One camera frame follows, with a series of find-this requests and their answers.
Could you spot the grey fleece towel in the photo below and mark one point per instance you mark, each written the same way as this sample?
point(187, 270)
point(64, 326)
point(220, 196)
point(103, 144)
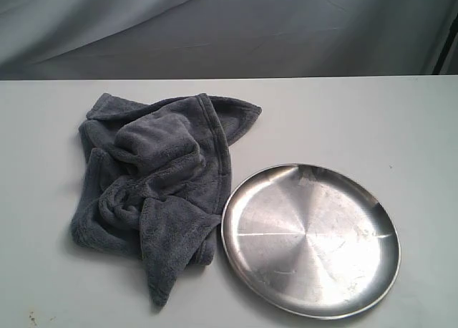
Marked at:
point(156, 181)

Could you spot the round steel plate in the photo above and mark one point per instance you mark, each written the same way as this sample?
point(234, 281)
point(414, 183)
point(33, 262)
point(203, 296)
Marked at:
point(310, 241)

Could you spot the grey backdrop cloth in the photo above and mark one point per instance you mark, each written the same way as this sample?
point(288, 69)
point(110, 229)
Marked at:
point(203, 39)

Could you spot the black stand pole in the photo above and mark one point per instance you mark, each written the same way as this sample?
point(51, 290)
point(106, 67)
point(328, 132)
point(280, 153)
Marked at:
point(447, 45)

